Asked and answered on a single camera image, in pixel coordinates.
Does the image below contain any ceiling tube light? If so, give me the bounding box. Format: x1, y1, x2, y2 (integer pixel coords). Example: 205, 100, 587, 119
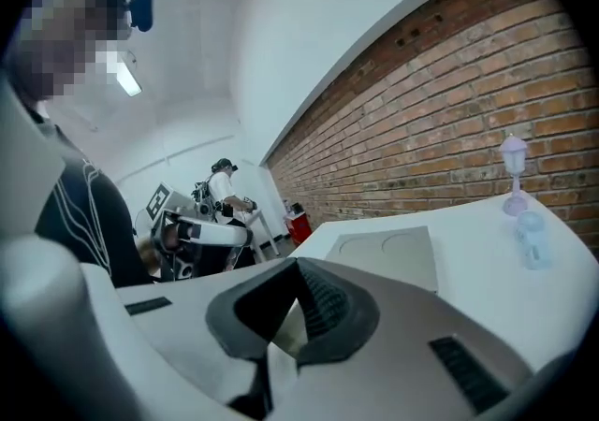
113, 50, 144, 97

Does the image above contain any purple lantern lamp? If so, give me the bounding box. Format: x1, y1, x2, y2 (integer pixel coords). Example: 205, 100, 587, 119
498, 131, 529, 217

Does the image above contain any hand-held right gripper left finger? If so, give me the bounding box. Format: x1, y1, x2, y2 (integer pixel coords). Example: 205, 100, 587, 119
115, 257, 301, 412

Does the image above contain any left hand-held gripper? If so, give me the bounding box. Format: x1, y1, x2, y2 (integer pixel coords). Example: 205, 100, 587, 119
135, 180, 256, 283

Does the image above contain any white background table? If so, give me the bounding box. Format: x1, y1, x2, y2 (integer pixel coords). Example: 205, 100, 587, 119
233, 209, 283, 266

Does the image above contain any person's black patterned shirt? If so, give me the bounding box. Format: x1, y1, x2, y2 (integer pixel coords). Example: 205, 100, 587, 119
28, 103, 158, 290

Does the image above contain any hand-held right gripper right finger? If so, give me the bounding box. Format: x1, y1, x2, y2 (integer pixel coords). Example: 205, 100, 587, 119
265, 257, 535, 421

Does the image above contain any red box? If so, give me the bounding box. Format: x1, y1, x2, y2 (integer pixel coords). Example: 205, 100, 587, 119
285, 211, 314, 247

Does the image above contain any black head-worn camera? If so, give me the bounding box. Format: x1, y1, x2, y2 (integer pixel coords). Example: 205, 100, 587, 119
126, 0, 156, 34

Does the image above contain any pale blue jar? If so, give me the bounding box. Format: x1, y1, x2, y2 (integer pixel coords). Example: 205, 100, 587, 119
514, 210, 554, 271

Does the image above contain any grey two-ring stove plate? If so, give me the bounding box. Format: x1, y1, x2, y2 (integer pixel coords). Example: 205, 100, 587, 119
324, 225, 440, 295

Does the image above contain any person's head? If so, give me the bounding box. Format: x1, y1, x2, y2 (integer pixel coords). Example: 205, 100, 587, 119
7, 0, 135, 107

